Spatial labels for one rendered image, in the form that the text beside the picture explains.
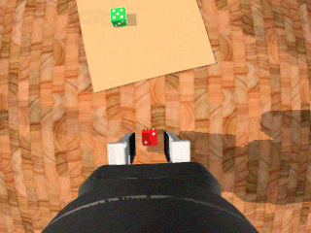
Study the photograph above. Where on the green die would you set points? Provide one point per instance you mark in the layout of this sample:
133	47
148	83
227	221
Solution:
118	17

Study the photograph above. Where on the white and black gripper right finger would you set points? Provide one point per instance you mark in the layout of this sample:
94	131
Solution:
176	150

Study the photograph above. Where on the red die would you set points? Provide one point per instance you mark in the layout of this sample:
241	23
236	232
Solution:
149	137

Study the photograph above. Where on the tan square mat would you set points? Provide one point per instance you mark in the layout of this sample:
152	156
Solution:
161	37

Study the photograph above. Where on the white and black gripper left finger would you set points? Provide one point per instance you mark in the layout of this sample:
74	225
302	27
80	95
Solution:
123	151

